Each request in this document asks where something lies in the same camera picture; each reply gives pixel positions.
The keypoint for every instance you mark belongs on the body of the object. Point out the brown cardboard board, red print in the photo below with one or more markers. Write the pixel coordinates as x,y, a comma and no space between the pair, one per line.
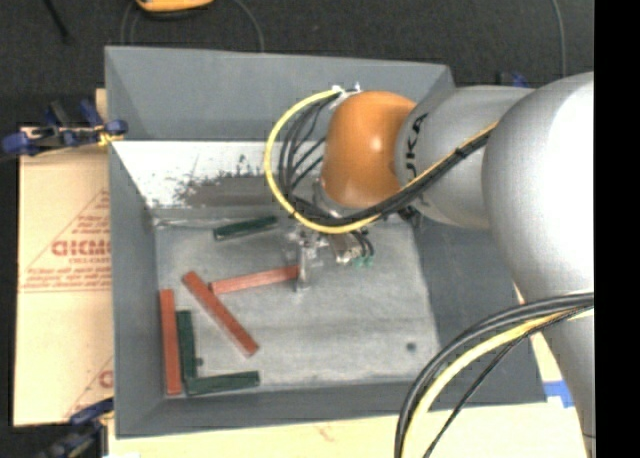
55,296

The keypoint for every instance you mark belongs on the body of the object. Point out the dark green flat block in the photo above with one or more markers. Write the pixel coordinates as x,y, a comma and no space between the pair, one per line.
245,228
186,343
222,383

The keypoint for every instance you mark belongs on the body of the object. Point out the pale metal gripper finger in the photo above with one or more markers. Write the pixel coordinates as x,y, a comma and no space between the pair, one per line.
303,271

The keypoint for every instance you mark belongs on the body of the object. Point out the red-brown flat block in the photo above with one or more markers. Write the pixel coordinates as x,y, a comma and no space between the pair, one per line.
220,313
170,341
252,280

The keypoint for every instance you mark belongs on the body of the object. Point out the grey metal bin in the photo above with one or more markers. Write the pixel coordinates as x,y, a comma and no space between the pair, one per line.
350,326

